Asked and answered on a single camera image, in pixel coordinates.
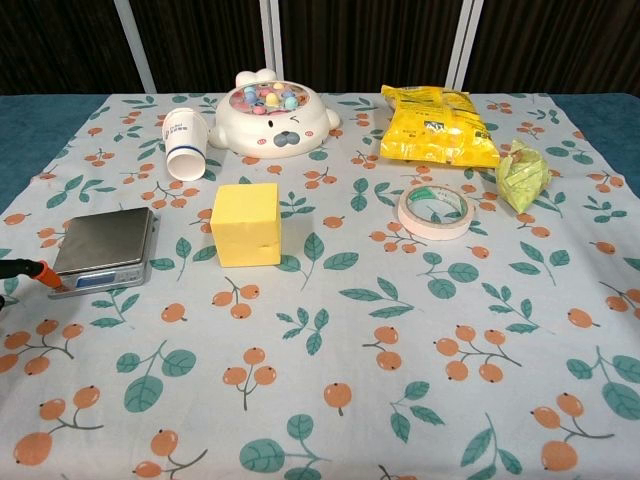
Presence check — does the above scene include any black orange-tipped left robot hand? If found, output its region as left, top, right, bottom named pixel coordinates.
left=0, top=258, right=65, bottom=313

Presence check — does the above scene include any silver digital kitchen scale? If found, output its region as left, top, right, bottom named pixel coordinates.
left=47, top=206, right=153, bottom=300

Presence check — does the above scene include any yellow foam cube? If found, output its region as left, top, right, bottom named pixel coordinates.
left=209, top=182, right=282, bottom=269

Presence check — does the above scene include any teal table cover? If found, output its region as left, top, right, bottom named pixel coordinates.
left=0, top=92, right=111, bottom=216

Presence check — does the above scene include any white paper cup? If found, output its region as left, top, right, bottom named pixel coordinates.
left=163, top=107, right=210, bottom=182

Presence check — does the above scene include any white seal fishing toy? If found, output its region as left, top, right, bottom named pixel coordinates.
left=208, top=70, right=342, bottom=159

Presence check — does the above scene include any floral fruit print tablecloth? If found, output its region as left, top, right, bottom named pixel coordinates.
left=0, top=91, right=640, bottom=480

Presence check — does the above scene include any pink tape roll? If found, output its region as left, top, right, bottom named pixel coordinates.
left=397, top=184, right=472, bottom=242

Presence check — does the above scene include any yellow snack bag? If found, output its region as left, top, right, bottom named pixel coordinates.
left=379, top=84, right=501, bottom=170

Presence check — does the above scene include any small green snack packet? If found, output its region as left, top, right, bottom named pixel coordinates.
left=495, top=138, right=553, bottom=216

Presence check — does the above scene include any white partition frame post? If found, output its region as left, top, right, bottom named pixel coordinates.
left=259, top=0, right=286, bottom=82
left=447, top=0, right=484, bottom=93
left=112, top=0, right=160, bottom=93

